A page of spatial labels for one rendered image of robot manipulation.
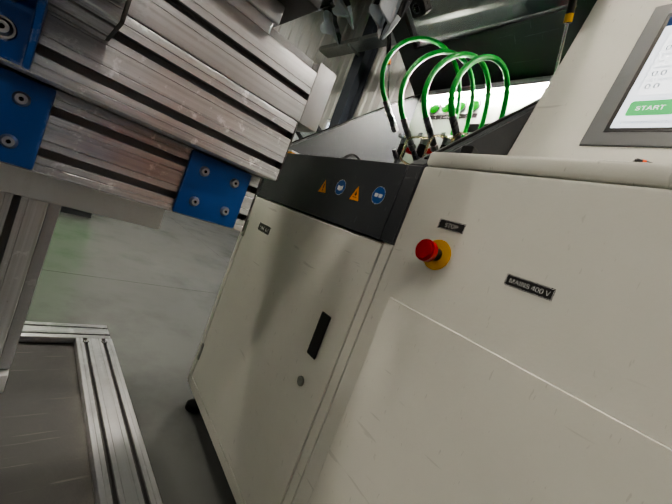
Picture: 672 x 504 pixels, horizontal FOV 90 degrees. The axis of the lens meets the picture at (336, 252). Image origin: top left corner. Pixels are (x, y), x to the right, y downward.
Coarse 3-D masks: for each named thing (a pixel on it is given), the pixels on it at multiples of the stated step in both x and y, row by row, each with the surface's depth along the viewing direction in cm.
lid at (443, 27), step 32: (448, 0) 112; (480, 0) 105; (512, 0) 99; (544, 0) 94; (416, 32) 129; (448, 32) 120; (480, 32) 110; (512, 32) 104; (544, 32) 98; (576, 32) 92; (448, 64) 127; (512, 64) 110; (544, 64) 104
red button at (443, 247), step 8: (424, 240) 54; (440, 240) 56; (416, 248) 54; (424, 248) 53; (432, 248) 52; (440, 248) 55; (448, 248) 54; (416, 256) 54; (424, 256) 53; (432, 256) 52; (440, 256) 55; (448, 256) 54; (432, 264) 56; (440, 264) 54
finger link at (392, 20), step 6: (384, 0) 72; (390, 0) 73; (396, 0) 73; (384, 6) 72; (390, 6) 73; (396, 6) 74; (384, 12) 73; (390, 12) 74; (396, 12) 74; (390, 18) 74; (396, 18) 74; (390, 24) 74; (396, 24) 75; (384, 30) 76; (390, 30) 75; (384, 36) 76
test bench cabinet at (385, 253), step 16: (240, 240) 117; (384, 256) 64; (368, 288) 66; (368, 304) 65; (208, 320) 121; (352, 336) 66; (192, 368) 121; (336, 368) 67; (192, 384) 118; (336, 384) 66; (192, 400) 120; (208, 416) 103; (320, 416) 67; (208, 432) 100; (320, 432) 66; (304, 448) 68; (224, 464) 89; (304, 464) 67; (240, 496) 81; (288, 496) 68
